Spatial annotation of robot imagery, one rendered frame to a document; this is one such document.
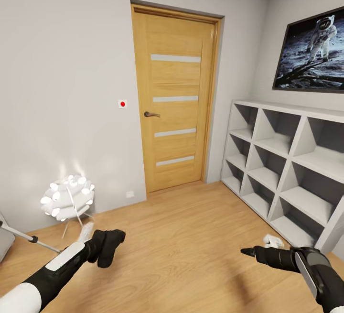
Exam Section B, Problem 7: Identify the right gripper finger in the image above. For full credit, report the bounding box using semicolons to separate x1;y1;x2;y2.
240;247;256;257

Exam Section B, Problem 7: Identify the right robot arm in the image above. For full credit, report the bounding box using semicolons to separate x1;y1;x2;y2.
240;235;344;313

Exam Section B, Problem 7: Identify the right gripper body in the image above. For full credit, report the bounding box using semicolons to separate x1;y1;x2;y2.
255;246;286;270

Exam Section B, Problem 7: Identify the digital camera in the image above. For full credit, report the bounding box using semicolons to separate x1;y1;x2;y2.
97;229;126;269

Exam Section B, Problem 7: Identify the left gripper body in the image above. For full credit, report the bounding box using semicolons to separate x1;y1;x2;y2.
88;230;107;263

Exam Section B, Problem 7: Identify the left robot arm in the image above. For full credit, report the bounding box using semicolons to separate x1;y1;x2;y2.
0;222;107;313

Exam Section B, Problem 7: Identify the camera tripod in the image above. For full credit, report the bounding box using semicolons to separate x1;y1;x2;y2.
0;221;62;254

